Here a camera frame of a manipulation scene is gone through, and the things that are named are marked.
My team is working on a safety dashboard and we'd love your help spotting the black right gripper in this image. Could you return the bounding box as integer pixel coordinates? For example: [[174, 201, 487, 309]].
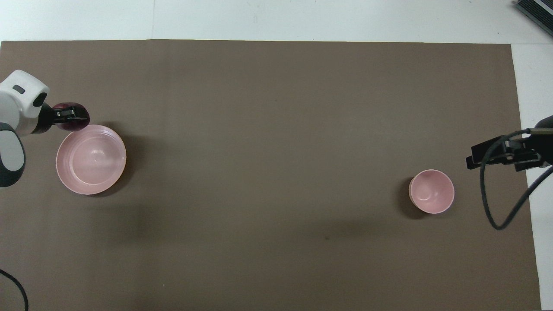
[[466, 115, 553, 172]]

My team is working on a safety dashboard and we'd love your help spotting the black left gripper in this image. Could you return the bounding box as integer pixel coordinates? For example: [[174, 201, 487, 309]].
[[32, 104, 89, 135]]

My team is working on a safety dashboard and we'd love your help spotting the dark red apple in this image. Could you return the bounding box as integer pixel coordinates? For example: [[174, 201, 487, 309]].
[[51, 102, 91, 132]]

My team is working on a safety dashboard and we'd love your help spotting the pink plate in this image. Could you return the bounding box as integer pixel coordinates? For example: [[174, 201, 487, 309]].
[[56, 124, 127, 195]]

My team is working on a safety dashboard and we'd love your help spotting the pink bowl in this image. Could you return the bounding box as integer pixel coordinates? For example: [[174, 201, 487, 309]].
[[409, 169, 455, 214]]

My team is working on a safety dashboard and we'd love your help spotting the dark grey ribbed device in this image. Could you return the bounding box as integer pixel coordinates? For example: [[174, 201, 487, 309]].
[[514, 0, 553, 25]]

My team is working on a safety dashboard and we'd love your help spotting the brown table mat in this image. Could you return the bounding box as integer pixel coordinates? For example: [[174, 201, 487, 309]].
[[0, 40, 542, 311]]

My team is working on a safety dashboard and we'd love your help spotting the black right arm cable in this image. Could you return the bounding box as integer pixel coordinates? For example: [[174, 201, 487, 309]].
[[480, 128, 553, 231]]

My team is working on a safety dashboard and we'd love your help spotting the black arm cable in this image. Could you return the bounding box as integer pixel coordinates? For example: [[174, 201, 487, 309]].
[[480, 128, 553, 231], [0, 269, 29, 311]]

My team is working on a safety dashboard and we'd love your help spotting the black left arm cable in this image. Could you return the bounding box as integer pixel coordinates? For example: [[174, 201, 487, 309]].
[[0, 269, 29, 311]]

